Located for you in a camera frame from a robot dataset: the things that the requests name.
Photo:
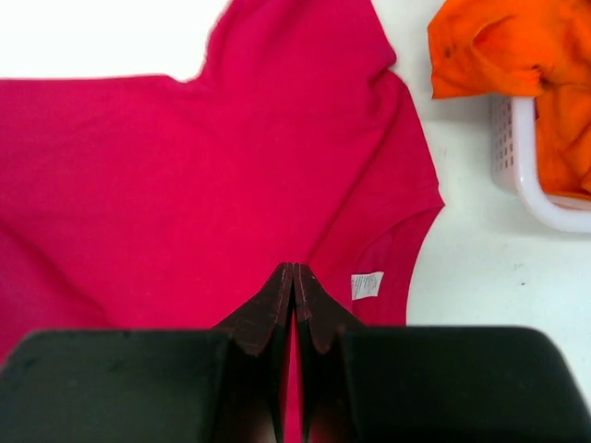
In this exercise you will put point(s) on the white plastic basket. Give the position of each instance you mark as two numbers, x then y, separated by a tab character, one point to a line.
513	153

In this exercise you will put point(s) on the magenta t shirt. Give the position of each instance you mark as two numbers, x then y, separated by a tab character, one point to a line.
137	213

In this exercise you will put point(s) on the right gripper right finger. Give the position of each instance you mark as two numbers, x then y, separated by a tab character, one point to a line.
324	398

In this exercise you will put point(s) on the orange t shirt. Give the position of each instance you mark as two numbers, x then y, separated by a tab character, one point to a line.
535	49

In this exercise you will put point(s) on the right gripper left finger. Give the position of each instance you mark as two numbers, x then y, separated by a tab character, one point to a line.
255	380

